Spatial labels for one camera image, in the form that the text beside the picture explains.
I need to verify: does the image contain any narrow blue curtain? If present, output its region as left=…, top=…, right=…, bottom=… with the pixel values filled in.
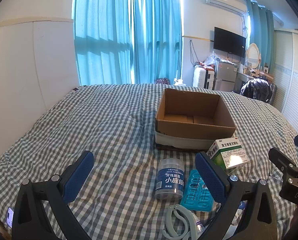
left=131, top=0, right=183, bottom=85

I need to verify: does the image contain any white suitcase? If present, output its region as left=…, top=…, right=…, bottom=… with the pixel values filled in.
left=192, top=66, right=206, bottom=88

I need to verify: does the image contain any smartphone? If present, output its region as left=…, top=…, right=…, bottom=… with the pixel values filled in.
left=6, top=206, right=14, bottom=228

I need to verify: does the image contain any wide blue curtain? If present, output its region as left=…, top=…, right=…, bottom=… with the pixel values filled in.
left=71, top=0, right=134, bottom=87

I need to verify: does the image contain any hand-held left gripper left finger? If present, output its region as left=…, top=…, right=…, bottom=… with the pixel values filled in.
left=11, top=151, right=94, bottom=240

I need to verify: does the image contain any white louvred wardrobe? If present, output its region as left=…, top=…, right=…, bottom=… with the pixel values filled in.
left=270, top=29, right=298, bottom=135

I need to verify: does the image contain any black wall cable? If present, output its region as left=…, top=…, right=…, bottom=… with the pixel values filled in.
left=189, top=40, right=200, bottom=65

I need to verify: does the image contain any small clear dropper bottle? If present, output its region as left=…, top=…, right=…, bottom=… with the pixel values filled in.
left=194, top=211, right=206, bottom=235

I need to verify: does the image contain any oval white mirror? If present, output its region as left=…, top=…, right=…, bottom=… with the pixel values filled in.
left=246, top=43, right=261, bottom=70

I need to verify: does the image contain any brown cardboard box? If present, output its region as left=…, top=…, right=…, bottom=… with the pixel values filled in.
left=154, top=88, right=237, bottom=151

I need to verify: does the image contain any grey chair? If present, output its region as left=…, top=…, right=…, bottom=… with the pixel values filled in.
left=266, top=84, right=278, bottom=105

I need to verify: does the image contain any white air conditioner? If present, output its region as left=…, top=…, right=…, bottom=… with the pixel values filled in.
left=204, top=0, right=248, bottom=13

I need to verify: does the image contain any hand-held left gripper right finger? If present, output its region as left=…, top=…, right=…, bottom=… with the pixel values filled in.
left=195, top=151, right=282, bottom=240

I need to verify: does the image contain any green white medicine box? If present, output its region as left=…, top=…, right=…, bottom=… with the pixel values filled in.
left=206, top=137, right=249, bottom=171

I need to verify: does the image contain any clear jar with blue label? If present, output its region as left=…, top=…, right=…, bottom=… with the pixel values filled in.
left=154, top=158, right=188, bottom=201

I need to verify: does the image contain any clear plastic bag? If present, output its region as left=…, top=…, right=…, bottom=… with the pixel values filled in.
left=204, top=51, right=218, bottom=67

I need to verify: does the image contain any black puffer jacket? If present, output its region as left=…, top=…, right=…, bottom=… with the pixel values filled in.
left=239, top=77, right=273, bottom=103

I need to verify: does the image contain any black wall television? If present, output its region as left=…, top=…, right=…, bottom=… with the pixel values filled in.
left=213, top=27, right=247, bottom=58

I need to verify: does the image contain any teal blister pack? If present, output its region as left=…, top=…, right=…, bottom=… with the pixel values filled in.
left=180, top=169, right=214, bottom=212

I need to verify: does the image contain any blue curtain beside wardrobe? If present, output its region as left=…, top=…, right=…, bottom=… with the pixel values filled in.
left=246, top=0, right=275, bottom=72

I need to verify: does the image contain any silver small fridge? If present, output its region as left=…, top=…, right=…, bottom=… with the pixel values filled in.
left=214, top=60, right=238, bottom=91

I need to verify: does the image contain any grey checked bedsheet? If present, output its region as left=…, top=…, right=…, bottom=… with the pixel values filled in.
left=0, top=83, right=298, bottom=240

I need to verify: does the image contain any white dressing table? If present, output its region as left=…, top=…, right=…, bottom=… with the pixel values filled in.
left=236, top=70, right=258, bottom=93

